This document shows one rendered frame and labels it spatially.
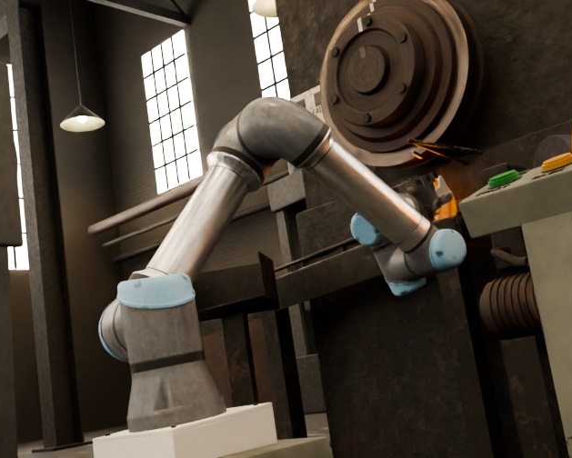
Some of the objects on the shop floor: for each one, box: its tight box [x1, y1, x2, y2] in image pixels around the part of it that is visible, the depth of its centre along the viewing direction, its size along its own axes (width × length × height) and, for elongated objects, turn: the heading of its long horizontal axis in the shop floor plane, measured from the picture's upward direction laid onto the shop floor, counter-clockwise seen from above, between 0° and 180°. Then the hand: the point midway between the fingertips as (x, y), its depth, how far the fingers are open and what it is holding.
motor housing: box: [480, 272, 569, 458], centre depth 155 cm, size 13×22×54 cm, turn 8°
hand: (447, 196), depth 181 cm, fingers closed
